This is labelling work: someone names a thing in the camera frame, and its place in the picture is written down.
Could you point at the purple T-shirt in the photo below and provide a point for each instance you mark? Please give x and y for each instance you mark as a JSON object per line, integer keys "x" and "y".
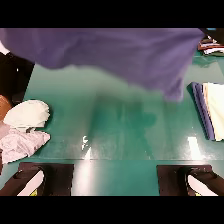
{"x": 133, "y": 53}

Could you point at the cream white garment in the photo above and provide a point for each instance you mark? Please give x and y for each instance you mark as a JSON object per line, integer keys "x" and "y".
{"x": 28, "y": 114}

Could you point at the pale pink garment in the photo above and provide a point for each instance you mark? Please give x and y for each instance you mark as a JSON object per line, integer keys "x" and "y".
{"x": 20, "y": 145}

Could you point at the black garment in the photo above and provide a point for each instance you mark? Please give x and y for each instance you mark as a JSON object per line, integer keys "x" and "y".
{"x": 15, "y": 78}

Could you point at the folded cream garment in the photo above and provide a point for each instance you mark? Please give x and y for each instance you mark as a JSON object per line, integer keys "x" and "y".
{"x": 216, "y": 110}

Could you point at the brown garment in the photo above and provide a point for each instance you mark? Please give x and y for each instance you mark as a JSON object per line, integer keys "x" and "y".
{"x": 3, "y": 106}

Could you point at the heap of clothes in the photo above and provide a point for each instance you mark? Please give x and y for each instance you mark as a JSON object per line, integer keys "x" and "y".
{"x": 210, "y": 46}

